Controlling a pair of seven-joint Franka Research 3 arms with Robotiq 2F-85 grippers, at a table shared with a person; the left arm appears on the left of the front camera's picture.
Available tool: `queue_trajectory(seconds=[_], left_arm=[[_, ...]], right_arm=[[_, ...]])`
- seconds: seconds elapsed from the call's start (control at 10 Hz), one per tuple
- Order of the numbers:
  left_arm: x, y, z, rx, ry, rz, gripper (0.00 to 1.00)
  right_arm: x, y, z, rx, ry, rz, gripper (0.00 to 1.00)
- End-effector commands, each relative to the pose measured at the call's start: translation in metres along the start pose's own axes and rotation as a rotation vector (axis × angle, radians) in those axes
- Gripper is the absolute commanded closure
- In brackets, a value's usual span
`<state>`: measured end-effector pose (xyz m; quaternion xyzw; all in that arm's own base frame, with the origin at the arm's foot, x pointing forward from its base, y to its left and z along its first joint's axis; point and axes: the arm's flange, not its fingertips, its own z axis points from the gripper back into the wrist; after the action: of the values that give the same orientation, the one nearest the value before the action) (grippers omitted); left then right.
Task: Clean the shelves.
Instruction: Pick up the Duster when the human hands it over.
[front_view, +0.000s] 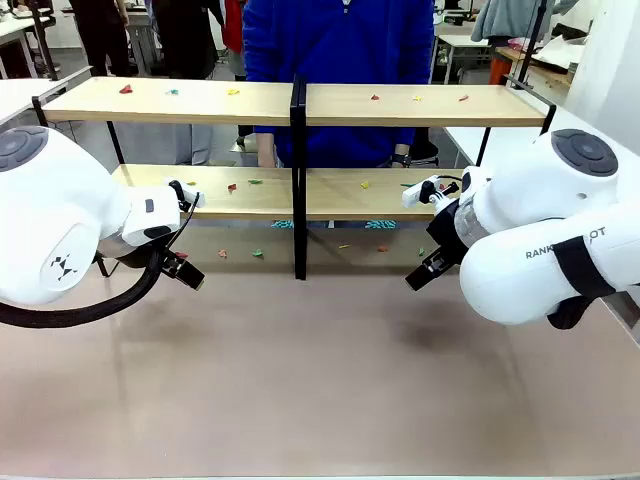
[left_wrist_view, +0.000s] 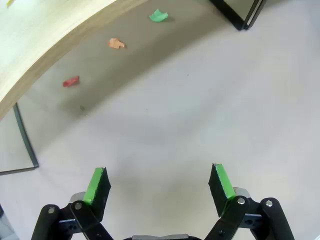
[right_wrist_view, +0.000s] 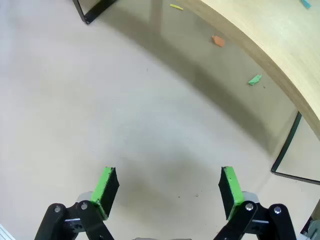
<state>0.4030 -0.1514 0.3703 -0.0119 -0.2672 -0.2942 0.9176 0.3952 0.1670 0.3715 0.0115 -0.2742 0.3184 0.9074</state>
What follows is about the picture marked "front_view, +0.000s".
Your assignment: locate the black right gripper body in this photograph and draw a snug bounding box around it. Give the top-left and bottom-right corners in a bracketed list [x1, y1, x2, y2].
[425, 199, 471, 264]

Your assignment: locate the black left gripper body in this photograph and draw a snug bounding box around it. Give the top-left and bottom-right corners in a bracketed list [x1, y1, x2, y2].
[97, 238, 174, 275]

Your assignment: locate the person's right hand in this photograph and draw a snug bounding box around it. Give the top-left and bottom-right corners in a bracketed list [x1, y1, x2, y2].
[257, 132, 277, 169]

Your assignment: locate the large white table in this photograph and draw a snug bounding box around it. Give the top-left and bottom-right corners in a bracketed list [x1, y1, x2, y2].
[443, 105, 640, 169]

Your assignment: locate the cluttered wooden table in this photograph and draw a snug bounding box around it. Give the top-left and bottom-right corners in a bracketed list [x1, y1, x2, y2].
[496, 44, 574, 90]

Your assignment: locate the small white desk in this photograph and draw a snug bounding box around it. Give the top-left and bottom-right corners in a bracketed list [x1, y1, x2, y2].
[433, 22, 494, 86]

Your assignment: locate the white side table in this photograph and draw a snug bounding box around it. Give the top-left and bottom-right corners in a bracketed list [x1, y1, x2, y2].
[0, 65, 95, 127]

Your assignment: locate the black pole with clamp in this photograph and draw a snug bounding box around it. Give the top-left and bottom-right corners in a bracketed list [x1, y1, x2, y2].
[503, 0, 549, 92]

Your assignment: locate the white paper sheet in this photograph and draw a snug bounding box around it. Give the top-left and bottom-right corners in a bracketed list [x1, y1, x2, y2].
[530, 35, 591, 66]

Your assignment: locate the person in blue sweater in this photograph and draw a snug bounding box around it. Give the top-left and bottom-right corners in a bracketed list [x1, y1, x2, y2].
[242, 0, 437, 230]

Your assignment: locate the person in dark coat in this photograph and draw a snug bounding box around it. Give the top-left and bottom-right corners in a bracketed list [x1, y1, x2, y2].
[149, 0, 225, 166]

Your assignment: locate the person in black clothes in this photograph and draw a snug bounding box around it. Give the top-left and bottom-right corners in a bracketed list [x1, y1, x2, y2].
[68, 0, 132, 79]

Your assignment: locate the grey jacket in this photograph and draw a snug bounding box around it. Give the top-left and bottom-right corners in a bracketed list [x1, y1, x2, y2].
[471, 0, 576, 44]

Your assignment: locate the background grey table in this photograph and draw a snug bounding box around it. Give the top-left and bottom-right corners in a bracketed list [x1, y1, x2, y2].
[112, 7, 162, 77]

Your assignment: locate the person in red jacket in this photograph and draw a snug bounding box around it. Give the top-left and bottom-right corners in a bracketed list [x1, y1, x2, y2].
[222, 0, 256, 154]

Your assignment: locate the background white desk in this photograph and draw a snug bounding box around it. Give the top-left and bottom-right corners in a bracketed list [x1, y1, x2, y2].
[0, 7, 55, 81]

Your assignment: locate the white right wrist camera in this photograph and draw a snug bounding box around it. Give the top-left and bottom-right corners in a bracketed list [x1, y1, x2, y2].
[402, 174, 466, 211]

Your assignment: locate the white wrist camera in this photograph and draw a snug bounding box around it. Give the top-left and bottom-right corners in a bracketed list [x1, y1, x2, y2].
[168, 179, 202, 214]
[402, 174, 466, 211]

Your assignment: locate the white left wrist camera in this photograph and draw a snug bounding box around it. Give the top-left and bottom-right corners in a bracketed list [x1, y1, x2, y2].
[168, 179, 202, 214]

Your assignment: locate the wooden shelf black frame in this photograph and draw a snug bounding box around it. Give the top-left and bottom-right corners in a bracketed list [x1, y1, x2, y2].
[298, 73, 557, 281]
[32, 74, 301, 281]

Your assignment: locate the black velcro strap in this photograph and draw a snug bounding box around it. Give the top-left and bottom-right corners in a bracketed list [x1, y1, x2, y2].
[552, 234, 617, 301]

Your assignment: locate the black metal frame stand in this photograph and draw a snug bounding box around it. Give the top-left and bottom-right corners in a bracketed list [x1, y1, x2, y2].
[28, 0, 60, 82]

